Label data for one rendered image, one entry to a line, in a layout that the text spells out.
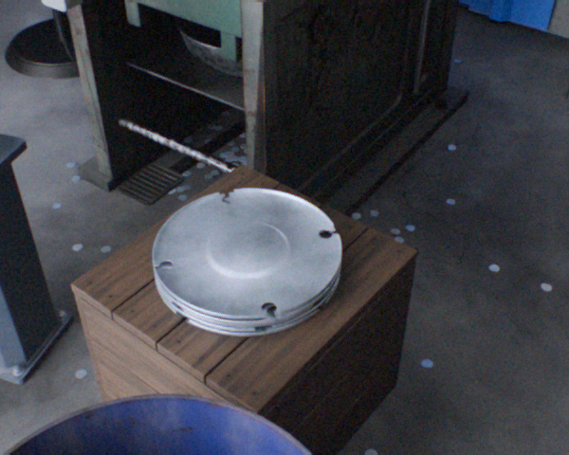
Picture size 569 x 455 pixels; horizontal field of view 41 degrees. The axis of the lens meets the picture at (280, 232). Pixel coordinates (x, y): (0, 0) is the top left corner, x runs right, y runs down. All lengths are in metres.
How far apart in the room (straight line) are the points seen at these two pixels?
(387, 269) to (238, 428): 0.43
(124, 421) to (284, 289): 0.33
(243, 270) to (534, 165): 1.14
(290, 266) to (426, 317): 0.54
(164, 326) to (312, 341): 0.22
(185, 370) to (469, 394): 0.62
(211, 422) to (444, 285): 0.90
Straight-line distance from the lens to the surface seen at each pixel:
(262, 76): 1.41
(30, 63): 2.51
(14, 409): 1.53
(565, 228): 1.91
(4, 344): 1.52
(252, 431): 0.87
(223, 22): 1.51
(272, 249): 1.16
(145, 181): 1.69
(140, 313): 1.14
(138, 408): 0.89
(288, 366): 1.06
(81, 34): 1.75
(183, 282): 1.12
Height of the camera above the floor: 1.18
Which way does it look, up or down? 41 degrees down
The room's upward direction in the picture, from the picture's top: straight up
